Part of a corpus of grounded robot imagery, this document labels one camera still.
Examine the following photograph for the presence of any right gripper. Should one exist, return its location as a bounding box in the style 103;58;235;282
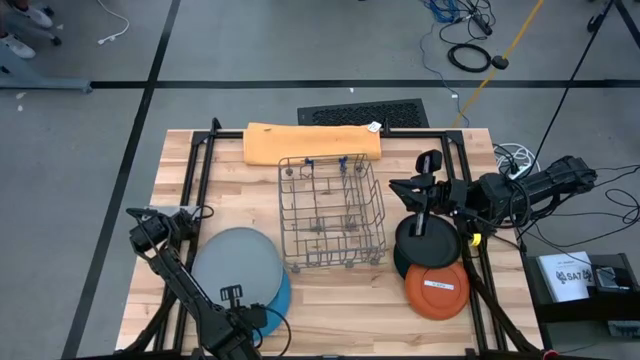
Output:
389;149;471;236

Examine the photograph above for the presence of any large blue plate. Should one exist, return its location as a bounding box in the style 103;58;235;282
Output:
252;269;293;342

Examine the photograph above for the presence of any large grey plate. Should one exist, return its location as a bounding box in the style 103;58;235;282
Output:
191;227;285;309

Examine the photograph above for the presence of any black plate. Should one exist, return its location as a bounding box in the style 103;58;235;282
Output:
394;213;463;270

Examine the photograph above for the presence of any dark green plate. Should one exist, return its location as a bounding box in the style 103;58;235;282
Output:
392;243;417;280

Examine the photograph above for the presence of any orange plate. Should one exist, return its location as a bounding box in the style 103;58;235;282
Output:
403;261;472;322

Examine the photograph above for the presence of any black floor vent grate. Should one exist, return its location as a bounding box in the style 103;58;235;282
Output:
297;98;431;129

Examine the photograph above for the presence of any yellow-orange folded towel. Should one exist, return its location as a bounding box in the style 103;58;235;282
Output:
242;122;383;167

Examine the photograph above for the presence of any black power strip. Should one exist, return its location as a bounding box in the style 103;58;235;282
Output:
469;12;495;37

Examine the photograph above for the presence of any black side cart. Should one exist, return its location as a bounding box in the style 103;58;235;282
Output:
522;252;640;351

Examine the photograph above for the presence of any small black device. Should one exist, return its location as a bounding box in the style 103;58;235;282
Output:
592;267;635;292

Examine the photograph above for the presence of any desk with grey legs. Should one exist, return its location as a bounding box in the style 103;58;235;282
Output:
0;42;94;95

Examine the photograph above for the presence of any black office chair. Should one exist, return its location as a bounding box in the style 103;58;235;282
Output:
42;4;64;48

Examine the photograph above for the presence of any person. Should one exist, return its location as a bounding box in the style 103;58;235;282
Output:
0;0;55;60

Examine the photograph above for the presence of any grey wire dish rack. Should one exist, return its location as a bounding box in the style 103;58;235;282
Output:
277;153;389;274

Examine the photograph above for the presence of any white coiled cable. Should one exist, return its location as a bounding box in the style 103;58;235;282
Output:
492;142;542;182

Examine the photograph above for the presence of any black coiled cable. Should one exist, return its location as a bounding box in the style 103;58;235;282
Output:
446;42;493;74

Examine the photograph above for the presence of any blue cable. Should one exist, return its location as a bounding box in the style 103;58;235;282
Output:
418;0;472;129

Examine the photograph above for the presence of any yellow strap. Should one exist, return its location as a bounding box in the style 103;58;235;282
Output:
451;0;546;129

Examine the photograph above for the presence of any white floor cable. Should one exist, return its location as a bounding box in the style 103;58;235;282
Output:
95;0;131;46

